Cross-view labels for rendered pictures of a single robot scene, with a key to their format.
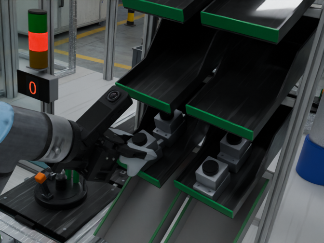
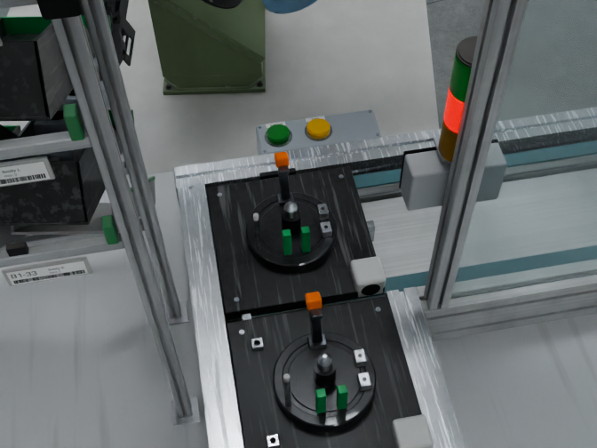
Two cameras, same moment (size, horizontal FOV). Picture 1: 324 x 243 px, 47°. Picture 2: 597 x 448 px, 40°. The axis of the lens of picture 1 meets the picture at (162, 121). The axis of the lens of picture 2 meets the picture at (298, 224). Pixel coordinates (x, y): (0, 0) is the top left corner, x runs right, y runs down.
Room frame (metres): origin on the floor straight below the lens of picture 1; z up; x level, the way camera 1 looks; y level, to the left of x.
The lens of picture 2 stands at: (1.45, -0.16, 2.01)
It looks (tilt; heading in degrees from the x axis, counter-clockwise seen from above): 54 degrees down; 146
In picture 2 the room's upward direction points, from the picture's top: 1 degrees counter-clockwise
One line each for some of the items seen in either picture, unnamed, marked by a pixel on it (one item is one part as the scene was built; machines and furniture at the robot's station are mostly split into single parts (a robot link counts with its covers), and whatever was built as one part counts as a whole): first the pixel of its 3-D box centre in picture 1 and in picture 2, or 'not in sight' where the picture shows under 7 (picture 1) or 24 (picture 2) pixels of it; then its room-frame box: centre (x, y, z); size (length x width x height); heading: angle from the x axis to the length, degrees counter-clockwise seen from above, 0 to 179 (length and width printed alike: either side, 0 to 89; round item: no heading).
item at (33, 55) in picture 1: (38, 57); (462, 134); (1.01, 0.37, 1.28); 0.05 x 0.05 x 0.05
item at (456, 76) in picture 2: (37, 21); (475, 72); (1.01, 0.37, 1.38); 0.05 x 0.05 x 0.05
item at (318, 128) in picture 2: not in sight; (318, 130); (0.67, 0.42, 0.96); 0.04 x 0.04 x 0.02
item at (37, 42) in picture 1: (38, 40); (468, 105); (1.01, 0.37, 1.33); 0.05 x 0.05 x 0.05
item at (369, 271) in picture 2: not in sight; (367, 277); (0.96, 0.29, 0.97); 0.05 x 0.05 x 0.04; 65
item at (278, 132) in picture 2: not in sight; (278, 136); (0.64, 0.35, 0.96); 0.04 x 0.04 x 0.02
